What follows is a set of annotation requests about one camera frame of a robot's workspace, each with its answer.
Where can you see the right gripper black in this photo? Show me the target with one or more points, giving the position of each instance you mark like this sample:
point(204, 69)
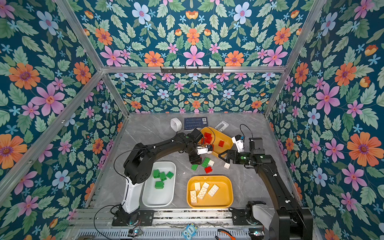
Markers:
point(230, 156)

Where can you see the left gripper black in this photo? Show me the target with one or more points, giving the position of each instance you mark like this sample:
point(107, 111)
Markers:
point(194, 153)

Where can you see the green small lego brick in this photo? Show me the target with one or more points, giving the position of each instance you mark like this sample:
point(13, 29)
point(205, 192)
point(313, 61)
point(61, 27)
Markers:
point(194, 167)

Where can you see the large green lego plate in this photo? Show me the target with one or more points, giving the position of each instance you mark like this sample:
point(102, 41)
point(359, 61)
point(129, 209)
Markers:
point(205, 163)

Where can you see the red lego brick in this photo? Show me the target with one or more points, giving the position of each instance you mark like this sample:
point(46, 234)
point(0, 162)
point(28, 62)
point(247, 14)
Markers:
point(221, 143)
point(207, 135)
point(208, 169)
point(208, 140)

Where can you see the small white lego brick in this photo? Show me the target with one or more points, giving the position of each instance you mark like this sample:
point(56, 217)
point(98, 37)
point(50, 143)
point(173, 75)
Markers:
point(197, 186)

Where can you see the white wide lego brick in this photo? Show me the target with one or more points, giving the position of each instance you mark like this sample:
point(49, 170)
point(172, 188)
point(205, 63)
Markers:
point(213, 190)

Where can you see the cream long lego brick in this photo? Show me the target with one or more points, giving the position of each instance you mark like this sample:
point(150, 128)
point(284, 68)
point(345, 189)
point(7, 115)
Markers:
point(193, 196)

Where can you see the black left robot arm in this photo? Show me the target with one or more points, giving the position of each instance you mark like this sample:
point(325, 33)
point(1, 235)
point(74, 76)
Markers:
point(138, 169)

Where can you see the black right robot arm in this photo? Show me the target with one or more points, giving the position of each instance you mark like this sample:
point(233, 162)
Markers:
point(287, 220)

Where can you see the far yellow plastic bin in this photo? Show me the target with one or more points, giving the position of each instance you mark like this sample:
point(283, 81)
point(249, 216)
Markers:
point(218, 140)

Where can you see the yellow plastic bin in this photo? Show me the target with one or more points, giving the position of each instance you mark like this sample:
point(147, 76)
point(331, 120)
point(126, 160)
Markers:
point(218, 140)
point(223, 198)

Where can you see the dark blue book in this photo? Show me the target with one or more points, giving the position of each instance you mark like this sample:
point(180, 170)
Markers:
point(195, 123)

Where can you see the near yellow plastic bin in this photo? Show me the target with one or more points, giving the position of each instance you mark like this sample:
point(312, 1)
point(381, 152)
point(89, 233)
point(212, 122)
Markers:
point(223, 198)

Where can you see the white plastic bin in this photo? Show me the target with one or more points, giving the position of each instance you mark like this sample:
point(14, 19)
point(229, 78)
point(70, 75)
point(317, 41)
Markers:
point(157, 198)

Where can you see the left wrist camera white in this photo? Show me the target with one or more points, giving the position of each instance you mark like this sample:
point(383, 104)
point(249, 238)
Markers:
point(205, 149)

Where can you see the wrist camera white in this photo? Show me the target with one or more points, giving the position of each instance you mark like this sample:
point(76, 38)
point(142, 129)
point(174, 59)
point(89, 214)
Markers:
point(205, 149)
point(238, 141)

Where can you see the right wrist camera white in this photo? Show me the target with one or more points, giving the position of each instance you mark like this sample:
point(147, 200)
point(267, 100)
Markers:
point(238, 141)

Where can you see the black hook rail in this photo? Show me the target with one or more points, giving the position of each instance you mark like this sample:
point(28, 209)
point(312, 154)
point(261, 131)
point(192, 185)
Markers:
point(192, 70)

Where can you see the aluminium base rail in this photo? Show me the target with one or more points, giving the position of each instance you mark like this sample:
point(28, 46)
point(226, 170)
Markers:
point(165, 217)

